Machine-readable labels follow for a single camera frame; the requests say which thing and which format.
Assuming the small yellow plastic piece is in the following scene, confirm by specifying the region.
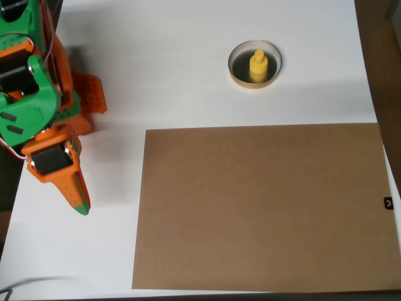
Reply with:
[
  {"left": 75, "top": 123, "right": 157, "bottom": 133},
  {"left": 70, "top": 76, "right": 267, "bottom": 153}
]
[{"left": 249, "top": 49, "right": 271, "bottom": 84}]

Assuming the round dish with gold rim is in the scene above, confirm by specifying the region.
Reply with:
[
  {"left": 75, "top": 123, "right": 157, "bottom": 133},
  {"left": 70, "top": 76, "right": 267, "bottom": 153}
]
[{"left": 227, "top": 39, "right": 283, "bottom": 90}]

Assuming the brown cardboard sheet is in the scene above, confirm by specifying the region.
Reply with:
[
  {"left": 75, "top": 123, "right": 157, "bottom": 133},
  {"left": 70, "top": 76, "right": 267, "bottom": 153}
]
[{"left": 130, "top": 122, "right": 401, "bottom": 291}]

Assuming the red white black servo cable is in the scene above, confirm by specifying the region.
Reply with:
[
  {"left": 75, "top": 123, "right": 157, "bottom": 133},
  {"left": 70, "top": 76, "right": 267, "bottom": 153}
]
[{"left": 0, "top": 134, "right": 28, "bottom": 161}]

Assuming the orange robot base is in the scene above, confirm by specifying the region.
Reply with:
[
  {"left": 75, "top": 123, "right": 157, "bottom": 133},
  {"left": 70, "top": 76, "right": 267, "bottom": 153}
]
[{"left": 46, "top": 67, "right": 109, "bottom": 136}]

